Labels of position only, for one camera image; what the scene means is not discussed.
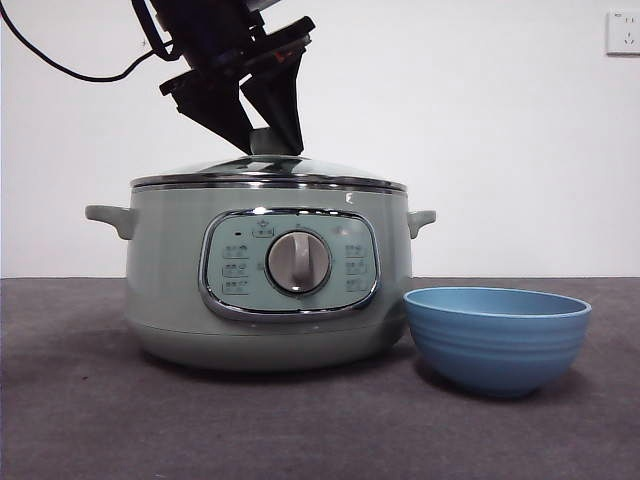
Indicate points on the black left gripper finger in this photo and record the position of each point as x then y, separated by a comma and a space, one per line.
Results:
280, 100
215, 105

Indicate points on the glass lid with green knob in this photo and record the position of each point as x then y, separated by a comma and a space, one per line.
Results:
325, 172

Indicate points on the pale green electric steamer pot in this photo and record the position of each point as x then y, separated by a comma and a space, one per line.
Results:
165, 275

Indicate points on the blue ribbed bowl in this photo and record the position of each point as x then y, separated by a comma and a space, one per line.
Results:
500, 350

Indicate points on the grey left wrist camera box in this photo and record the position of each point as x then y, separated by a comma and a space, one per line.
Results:
260, 4

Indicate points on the white wall socket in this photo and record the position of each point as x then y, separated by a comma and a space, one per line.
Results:
625, 34

